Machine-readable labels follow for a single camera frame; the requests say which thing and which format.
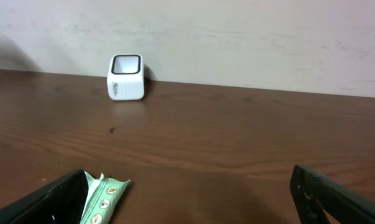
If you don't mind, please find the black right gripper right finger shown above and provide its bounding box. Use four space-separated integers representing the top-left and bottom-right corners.
290 164 375 224

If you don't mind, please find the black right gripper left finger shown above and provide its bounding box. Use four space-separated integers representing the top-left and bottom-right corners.
0 169 88 224

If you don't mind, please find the mint green wipes packet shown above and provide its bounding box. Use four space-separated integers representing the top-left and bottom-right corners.
80 172 131 224

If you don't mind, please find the white barcode scanner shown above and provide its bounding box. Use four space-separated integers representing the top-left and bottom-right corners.
107 54 145 101

